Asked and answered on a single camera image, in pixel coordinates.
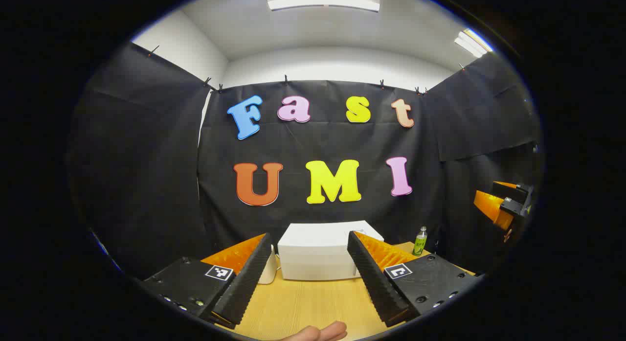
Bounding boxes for green drink bottle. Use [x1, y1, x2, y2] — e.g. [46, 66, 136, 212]
[412, 227, 428, 256]

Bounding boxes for white microwave oven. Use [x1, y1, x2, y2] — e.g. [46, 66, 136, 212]
[277, 221, 385, 282]

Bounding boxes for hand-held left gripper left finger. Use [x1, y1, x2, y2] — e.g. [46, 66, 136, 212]
[139, 232, 273, 330]

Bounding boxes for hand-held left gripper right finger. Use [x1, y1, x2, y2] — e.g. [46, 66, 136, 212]
[347, 230, 482, 328]

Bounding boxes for small white appliance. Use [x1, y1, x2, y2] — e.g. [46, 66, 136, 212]
[258, 244, 279, 285]

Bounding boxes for black backdrop cloth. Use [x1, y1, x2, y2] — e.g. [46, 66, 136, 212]
[66, 42, 546, 283]

